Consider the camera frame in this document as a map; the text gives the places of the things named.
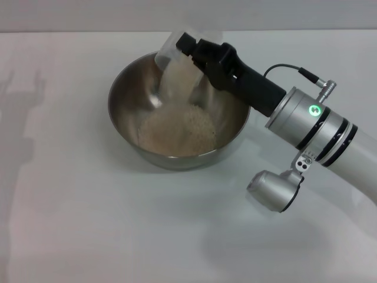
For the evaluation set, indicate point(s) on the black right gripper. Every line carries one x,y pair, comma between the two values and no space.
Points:
241,79

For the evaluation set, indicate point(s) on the translucent plastic measuring cup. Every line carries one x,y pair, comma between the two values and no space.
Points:
168,48

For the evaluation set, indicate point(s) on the white rice grains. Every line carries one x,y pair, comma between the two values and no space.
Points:
176,132

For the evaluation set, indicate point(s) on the large stainless steel bowl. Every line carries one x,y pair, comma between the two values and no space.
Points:
123,97

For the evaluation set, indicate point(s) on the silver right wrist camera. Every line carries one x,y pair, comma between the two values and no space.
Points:
274,190

